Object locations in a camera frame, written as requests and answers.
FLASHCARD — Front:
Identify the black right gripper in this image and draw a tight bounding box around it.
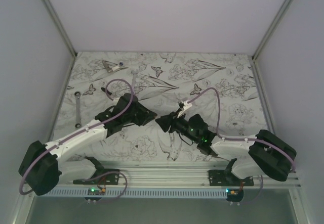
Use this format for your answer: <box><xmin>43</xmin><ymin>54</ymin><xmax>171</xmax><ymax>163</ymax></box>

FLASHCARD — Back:
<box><xmin>155</xmin><ymin>108</ymin><xmax>198</xmax><ymax>144</ymax></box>

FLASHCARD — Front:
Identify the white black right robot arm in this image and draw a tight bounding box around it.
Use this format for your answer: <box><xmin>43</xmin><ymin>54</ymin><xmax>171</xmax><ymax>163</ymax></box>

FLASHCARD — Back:
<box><xmin>156</xmin><ymin>112</ymin><xmax>297</xmax><ymax>186</ymax></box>

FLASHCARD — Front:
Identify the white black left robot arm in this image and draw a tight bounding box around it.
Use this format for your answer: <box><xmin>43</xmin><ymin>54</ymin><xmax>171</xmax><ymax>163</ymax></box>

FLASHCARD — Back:
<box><xmin>18</xmin><ymin>94</ymin><xmax>157</xmax><ymax>196</ymax></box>

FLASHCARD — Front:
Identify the chrome ratchet wrench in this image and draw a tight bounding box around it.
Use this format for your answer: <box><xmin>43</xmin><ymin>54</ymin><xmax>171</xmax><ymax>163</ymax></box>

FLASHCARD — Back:
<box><xmin>74</xmin><ymin>91</ymin><xmax>82</xmax><ymax>129</ymax></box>

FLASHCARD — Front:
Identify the left controller board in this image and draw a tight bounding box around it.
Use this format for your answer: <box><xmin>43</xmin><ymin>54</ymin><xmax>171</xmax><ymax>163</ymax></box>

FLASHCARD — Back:
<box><xmin>85</xmin><ymin>187</ymin><xmax>105</xmax><ymax>203</ymax></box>

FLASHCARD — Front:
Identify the controller board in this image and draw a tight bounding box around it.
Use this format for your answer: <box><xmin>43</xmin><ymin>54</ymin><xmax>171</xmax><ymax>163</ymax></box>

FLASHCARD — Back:
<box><xmin>85</xmin><ymin>187</ymin><xmax>105</xmax><ymax>203</ymax></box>
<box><xmin>226</xmin><ymin>189</ymin><xmax>244</xmax><ymax>203</ymax></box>

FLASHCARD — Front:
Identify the right controller board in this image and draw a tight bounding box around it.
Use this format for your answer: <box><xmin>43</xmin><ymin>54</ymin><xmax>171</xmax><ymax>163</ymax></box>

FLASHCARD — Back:
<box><xmin>226</xmin><ymin>189</ymin><xmax>244</xmax><ymax>203</ymax></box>

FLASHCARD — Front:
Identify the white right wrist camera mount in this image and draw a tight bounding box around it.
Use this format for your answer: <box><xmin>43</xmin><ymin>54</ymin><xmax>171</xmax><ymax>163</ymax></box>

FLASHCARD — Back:
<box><xmin>177</xmin><ymin>100</ymin><xmax>192</xmax><ymax>118</ymax></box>

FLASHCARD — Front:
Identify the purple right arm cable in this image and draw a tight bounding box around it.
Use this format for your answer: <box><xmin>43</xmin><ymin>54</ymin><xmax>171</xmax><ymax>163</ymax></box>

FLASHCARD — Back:
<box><xmin>186</xmin><ymin>87</ymin><xmax>297</xmax><ymax>205</ymax></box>

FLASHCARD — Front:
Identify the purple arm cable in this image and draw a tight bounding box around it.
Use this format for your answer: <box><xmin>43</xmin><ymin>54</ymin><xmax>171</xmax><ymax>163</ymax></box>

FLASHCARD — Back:
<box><xmin>19</xmin><ymin>78</ymin><xmax>135</xmax><ymax>204</ymax></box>
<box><xmin>186</xmin><ymin>87</ymin><xmax>297</xmax><ymax>205</ymax></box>

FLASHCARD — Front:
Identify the black handled screwdriver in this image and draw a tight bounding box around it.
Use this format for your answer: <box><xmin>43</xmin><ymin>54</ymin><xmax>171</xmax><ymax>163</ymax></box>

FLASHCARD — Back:
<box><xmin>101</xmin><ymin>87</ymin><xmax>111</xmax><ymax>95</ymax></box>

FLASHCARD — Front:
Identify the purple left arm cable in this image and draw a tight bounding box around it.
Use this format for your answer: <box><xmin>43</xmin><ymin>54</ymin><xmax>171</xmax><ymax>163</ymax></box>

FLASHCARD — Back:
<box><xmin>19</xmin><ymin>78</ymin><xmax>135</xmax><ymax>204</ymax></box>

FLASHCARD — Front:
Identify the aluminium frame rail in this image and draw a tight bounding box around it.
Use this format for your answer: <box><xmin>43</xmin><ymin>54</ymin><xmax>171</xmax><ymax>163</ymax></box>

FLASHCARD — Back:
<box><xmin>25</xmin><ymin>159</ymin><xmax>302</xmax><ymax>190</ymax></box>

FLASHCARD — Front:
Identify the small metal bracket tool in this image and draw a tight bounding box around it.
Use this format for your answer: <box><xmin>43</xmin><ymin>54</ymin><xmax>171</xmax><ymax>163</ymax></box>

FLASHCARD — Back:
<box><xmin>102</xmin><ymin>60</ymin><xmax>112</xmax><ymax>73</ymax></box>

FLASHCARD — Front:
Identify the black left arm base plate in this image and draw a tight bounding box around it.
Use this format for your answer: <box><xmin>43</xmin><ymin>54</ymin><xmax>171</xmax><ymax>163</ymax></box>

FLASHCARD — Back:
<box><xmin>73</xmin><ymin>169</ymin><xmax>119</xmax><ymax>185</ymax></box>

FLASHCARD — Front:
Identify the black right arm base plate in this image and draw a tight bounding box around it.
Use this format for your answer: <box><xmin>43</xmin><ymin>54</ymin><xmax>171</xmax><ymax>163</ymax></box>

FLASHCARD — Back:
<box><xmin>208</xmin><ymin>169</ymin><xmax>254</xmax><ymax>187</ymax></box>

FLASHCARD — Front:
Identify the grey slotted cable duct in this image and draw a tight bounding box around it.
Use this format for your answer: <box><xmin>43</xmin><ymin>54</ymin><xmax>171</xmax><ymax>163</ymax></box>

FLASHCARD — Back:
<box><xmin>45</xmin><ymin>187</ymin><xmax>227</xmax><ymax>199</ymax></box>

